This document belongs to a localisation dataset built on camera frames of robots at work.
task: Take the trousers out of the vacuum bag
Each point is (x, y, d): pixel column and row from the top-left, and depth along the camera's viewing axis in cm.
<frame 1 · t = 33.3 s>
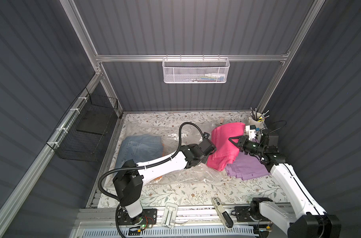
left hand: (203, 153, 79), fingers closed
right hand: (232, 139, 76), fingers closed
clear plastic vacuum bag: (166, 131, 110), on the table
pink folded trousers: (226, 151, 75), point 22 cm above the table
purple folded trousers: (246, 166, 90), point 3 cm above the table
blue folded jeans: (139, 148, 93), point 8 cm above the table
cream metal pencil bucket: (257, 119, 107), point 9 cm above the table

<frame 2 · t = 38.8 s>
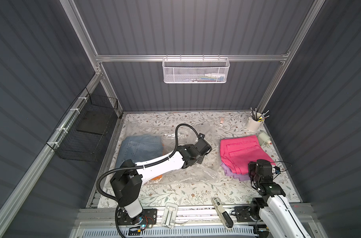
left hand: (199, 154, 81), fingers closed
right hand: (252, 161, 84), fingers open
pink folded trousers: (237, 152, 94), point 4 cm above the table
mint green pencil sharpener: (264, 139, 98), point 7 cm above the table
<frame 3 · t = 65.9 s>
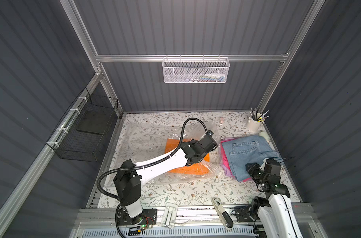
left hand: (199, 147, 78), fingers closed
right hand: (250, 166, 83), fingers open
blue folded jeans: (243, 150, 91), point 9 cm above the table
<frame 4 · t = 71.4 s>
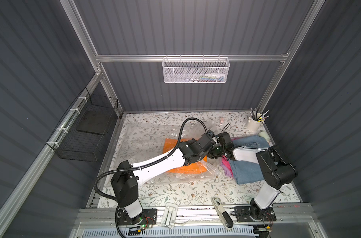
left hand: (200, 147, 78), fingers closed
right hand: (201, 151, 91), fingers open
